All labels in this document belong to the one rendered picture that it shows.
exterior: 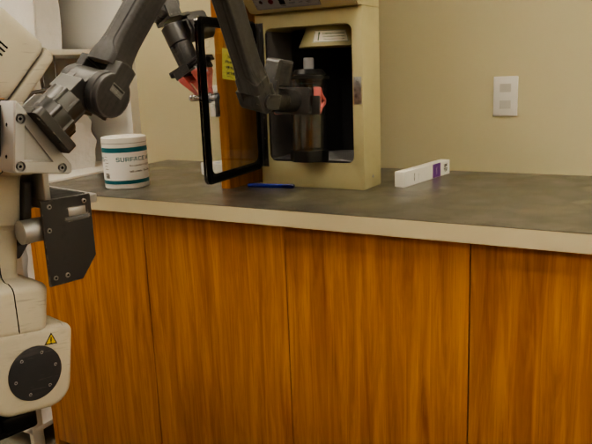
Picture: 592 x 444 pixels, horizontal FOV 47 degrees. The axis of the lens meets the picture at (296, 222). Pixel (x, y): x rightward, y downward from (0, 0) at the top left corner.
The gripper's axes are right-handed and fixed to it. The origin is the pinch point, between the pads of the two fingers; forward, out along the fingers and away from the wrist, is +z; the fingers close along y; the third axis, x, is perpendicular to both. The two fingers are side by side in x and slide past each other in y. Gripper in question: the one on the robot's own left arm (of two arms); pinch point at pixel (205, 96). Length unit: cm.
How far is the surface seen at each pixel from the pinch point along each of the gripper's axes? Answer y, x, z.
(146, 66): 59, -73, -37
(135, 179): 37.9, -8.5, 8.0
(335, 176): -14.5, -19.1, 32.4
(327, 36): -28.2, -22.7, -1.7
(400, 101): -28, -62, 20
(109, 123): 88, -74, -27
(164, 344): 44, 4, 54
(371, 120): -29.1, -23.4, 23.1
